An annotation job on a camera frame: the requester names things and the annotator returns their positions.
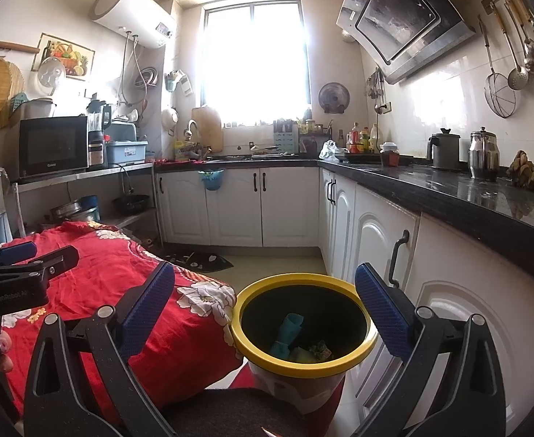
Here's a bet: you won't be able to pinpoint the dark floral floor mat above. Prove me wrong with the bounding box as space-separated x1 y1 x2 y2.
163 250 235 274

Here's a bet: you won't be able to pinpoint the bright window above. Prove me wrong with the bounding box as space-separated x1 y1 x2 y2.
201 0 308 127

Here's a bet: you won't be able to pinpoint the shiny steel kettle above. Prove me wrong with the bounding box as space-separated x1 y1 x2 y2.
468 126 501 180

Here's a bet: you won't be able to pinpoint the white water heater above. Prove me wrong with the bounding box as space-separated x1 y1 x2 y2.
89 0 177 48

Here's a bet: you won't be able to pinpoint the grey plastic container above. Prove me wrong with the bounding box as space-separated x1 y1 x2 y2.
111 121 139 143

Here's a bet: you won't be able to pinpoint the white pot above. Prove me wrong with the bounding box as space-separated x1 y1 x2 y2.
21 98 57 120

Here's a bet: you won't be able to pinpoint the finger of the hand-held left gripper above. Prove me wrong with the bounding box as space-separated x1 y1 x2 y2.
0 245 80 285
0 241 38 268

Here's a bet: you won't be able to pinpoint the steel pot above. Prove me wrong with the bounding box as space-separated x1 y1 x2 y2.
50 199 95 223

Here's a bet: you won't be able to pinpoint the black blender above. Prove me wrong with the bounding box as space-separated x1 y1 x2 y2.
86 99 113 167

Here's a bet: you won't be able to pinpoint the black kitchen countertop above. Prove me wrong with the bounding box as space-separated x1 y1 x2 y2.
154 157 534 280

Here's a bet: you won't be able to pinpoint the blue hanging basket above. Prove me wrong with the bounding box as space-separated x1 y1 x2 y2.
198 169 225 191

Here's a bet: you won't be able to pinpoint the steel shelf rack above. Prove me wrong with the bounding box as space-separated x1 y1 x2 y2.
11 161 165 249

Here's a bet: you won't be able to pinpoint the black microwave oven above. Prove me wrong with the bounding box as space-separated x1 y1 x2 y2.
19 116 89 178

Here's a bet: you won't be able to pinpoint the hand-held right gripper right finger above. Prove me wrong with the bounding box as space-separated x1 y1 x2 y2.
349 263 508 437

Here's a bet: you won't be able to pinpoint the blue container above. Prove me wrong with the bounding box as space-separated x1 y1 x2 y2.
79 195 100 221

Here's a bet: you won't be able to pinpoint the fruit wall picture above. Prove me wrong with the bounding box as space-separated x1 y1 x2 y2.
31 33 95 82

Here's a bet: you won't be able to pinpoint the hanging steel bowl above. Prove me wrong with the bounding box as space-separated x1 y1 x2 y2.
134 67 159 89

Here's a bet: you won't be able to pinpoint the hanging kitchen utensils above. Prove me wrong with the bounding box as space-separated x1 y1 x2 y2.
367 68 392 114

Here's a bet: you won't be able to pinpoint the blue grey plastic box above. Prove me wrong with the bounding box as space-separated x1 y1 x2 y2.
105 140 149 167

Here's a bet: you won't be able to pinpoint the blue sponge cloth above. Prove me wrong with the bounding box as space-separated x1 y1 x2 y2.
270 313 305 359

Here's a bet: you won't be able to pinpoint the yellow rimmed waste bin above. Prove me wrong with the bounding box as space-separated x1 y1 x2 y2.
230 273 380 415

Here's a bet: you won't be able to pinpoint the black steel range hood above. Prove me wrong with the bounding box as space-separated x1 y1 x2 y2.
336 0 477 85

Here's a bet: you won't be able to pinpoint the pile of ginger roots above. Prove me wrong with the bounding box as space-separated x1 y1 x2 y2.
506 149 534 194

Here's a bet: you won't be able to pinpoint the person's left hand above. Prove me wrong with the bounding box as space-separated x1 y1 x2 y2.
0 330 16 374

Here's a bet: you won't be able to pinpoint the black frying pan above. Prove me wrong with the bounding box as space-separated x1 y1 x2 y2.
112 194 150 214

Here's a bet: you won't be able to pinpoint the wall utensil holder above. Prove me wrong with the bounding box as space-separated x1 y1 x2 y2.
164 69 194 96

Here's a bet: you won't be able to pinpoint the wooden cutting board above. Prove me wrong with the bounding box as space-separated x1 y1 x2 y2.
191 106 224 153

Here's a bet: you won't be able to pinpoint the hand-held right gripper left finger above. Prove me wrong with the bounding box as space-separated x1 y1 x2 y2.
23 260 177 437

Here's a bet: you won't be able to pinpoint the wooden rolling pin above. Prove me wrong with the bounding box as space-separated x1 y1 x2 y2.
0 39 40 54

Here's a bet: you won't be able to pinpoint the black gas stove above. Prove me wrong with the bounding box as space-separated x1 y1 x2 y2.
335 151 414 167

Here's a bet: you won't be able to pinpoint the steel wire skimmer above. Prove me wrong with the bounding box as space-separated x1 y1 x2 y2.
477 15 518 119

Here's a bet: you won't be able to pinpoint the red floral blanket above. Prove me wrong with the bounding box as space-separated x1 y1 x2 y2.
0 221 245 420

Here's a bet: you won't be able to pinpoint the dark grey kettle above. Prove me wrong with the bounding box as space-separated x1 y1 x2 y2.
427 128 461 169

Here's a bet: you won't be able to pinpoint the small lidded jar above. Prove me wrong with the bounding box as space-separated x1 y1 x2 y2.
380 141 400 167

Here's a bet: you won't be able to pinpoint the white round plastic cover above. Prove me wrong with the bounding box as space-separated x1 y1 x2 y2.
37 57 67 96

